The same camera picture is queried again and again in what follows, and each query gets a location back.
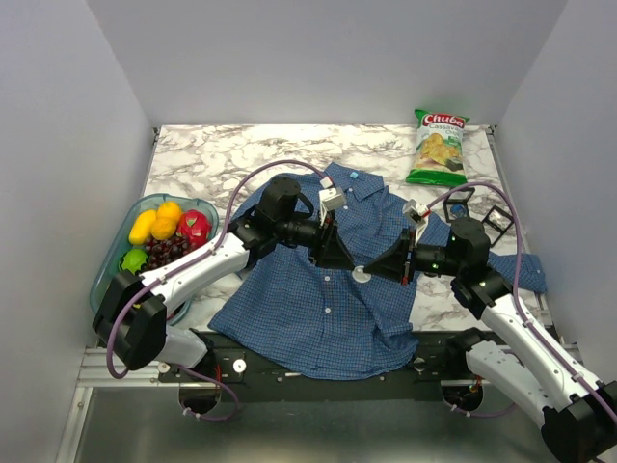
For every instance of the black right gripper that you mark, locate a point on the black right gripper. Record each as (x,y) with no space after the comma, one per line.
(393,262)

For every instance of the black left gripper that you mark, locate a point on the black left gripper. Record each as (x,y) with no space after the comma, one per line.
(328,249)

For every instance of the blue checked shirt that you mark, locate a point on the blue checked shirt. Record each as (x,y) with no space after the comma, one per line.
(321,322)

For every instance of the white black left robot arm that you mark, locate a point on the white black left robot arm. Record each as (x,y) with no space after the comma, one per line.
(132,318)

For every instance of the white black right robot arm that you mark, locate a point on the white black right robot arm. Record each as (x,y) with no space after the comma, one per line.
(574,409)

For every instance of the black box with blue brooch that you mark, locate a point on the black box with blue brooch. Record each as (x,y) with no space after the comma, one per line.
(456,204)

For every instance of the black box with gold brooch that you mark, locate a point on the black box with gold brooch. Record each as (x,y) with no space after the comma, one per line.
(497,223)

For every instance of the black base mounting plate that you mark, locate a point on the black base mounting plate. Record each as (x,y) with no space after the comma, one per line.
(255,379)

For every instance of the green cassava chips bag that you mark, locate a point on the green cassava chips bag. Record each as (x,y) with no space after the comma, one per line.
(439,151)

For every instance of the orange fruit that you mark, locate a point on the orange fruit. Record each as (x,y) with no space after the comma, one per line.
(163,228)
(169,210)

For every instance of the dark purple grapes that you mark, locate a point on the dark purple grapes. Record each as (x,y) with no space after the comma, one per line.
(164,252)

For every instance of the yellow mango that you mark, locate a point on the yellow mango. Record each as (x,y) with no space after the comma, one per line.
(140,231)

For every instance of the teal plastic fruit basket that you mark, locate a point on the teal plastic fruit basket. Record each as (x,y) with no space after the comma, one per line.
(120,246)

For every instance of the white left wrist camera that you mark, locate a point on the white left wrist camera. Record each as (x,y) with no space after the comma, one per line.
(330,197)

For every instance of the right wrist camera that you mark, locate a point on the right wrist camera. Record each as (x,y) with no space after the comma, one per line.
(418,215)

